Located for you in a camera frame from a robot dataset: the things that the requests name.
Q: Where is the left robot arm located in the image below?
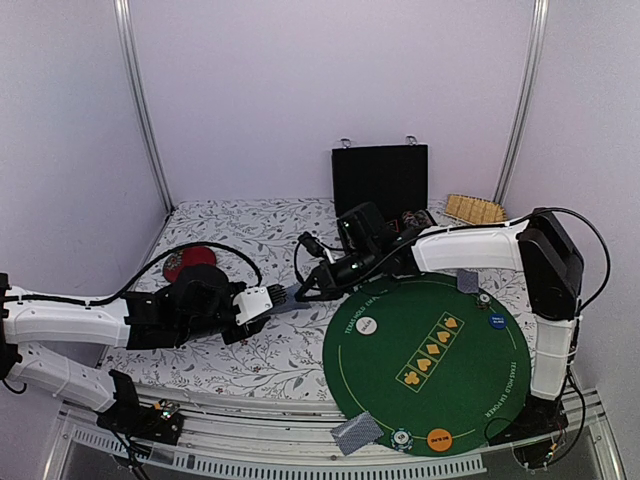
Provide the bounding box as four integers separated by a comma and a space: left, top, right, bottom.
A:
1, 264, 289, 434

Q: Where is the dealt card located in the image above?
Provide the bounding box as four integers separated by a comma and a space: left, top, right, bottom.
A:
330, 411, 384, 456
456, 269, 480, 294

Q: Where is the right aluminium frame post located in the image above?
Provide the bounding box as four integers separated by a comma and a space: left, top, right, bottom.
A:
493, 0, 549, 204

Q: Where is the woven bamboo tray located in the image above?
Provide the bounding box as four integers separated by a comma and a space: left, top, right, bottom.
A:
445, 194, 507, 225

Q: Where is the red floral plate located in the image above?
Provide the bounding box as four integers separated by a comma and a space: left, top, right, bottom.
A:
162, 246, 217, 283

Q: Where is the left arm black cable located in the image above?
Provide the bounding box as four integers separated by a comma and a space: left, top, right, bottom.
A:
14, 243, 264, 306

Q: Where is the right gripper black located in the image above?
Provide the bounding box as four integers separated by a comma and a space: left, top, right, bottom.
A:
296, 243, 382, 301

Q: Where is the poker chip row far right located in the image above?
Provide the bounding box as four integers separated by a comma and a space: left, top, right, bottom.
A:
414, 210, 438, 229

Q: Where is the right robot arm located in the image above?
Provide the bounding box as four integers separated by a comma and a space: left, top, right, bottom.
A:
223, 199, 583, 436

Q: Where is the left aluminium frame post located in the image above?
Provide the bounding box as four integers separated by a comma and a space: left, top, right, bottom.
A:
113, 0, 175, 215

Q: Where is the orange big blind button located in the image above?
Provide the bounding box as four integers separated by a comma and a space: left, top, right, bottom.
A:
426, 428, 453, 453

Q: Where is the front aluminium rail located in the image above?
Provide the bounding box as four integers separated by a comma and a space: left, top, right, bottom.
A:
42, 389, 626, 480

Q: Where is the poker chip row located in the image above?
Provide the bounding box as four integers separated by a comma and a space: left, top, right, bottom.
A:
414, 210, 438, 229
401, 211, 422, 229

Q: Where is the blue grey cloth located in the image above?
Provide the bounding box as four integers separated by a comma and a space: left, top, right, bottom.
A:
268, 297, 311, 315

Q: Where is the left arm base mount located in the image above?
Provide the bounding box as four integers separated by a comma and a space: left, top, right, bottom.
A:
96, 370, 184, 446

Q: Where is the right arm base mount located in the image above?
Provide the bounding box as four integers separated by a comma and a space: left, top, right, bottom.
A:
483, 390, 587, 472

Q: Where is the green white poker chip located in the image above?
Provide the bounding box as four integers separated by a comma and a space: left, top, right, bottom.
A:
390, 428, 414, 452

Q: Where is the triangular all in card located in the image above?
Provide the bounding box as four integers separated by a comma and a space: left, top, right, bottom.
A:
387, 219, 401, 233

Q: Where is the green round poker mat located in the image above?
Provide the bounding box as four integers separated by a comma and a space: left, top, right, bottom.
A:
322, 274, 531, 457

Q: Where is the black poker chip case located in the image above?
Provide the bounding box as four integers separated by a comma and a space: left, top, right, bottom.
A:
331, 143, 429, 227

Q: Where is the white dealer button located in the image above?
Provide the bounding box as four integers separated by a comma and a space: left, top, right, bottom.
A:
356, 317, 378, 335

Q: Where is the aluminium frame post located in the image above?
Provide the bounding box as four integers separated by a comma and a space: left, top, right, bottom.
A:
493, 0, 549, 204
113, 0, 175, 215

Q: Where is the blue small blind button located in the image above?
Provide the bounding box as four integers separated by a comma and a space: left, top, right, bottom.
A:
488, 313, 507, 330

